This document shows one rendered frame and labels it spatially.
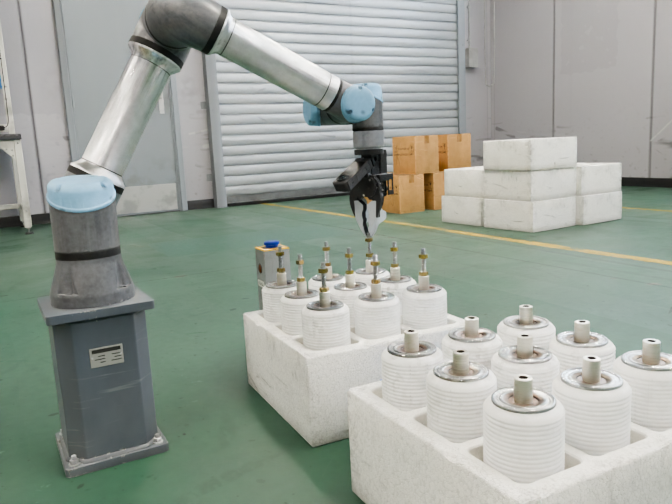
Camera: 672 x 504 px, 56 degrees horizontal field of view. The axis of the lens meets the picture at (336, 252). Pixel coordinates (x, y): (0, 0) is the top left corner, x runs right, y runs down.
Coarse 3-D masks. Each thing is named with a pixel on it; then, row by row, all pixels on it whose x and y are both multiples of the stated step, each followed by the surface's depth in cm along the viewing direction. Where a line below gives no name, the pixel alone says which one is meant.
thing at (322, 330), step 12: (312, 312) 122; (324, 312) 122; (336, 312) 122; (348, 312) 125; (312, 324) 122; (324, 324) 122; (336, 324) 122; (348, 324) 125; (312, 336) 123; (324, 336) 122; (336, 336) 122; (348, 336) 125; (312, 348) 123; (324, 348) 122
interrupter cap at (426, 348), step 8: (392, 344) 99; (400, 344) 99; (424, 344) 98; (432, 344) 98; (392, 352) 95; (400, 352) 95; (408, 352) 96; (416, 352) 95; (424, 352) 95; (432, 352) 94
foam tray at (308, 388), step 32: (256, 320) 144; (448, 320) 138; (256, 352) 145; (288, 352) 126; (320, 352) 120; (352, 352) 121; (256, 384) 148; (288, 384) 128; (320, 384) 119; (352, 384) 122; (288, 416) 130; (320, 416) 120
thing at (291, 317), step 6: (282, 300) 134; (288, 300) 133; (294, 300) 132; (300, 300) 132; (306, 300) 132; (312, 300) 133; (282, 306) 134; (288, 306) 133; (294, 306) 132; (300, 306) 132; (282, 312) 135; (288, 312) 133; (294, 312) 132; (300, 312) 132; (282, 318) 135; (288, 318) 133; (294, 318) 133; (300, 318) 132; (282, 324) 136; (288, 324) 134; (294, 324) 133; (300, 324) 133; (282, 330) 137; (288, 330) 134; (294, 330) 133; (300, 330) 133
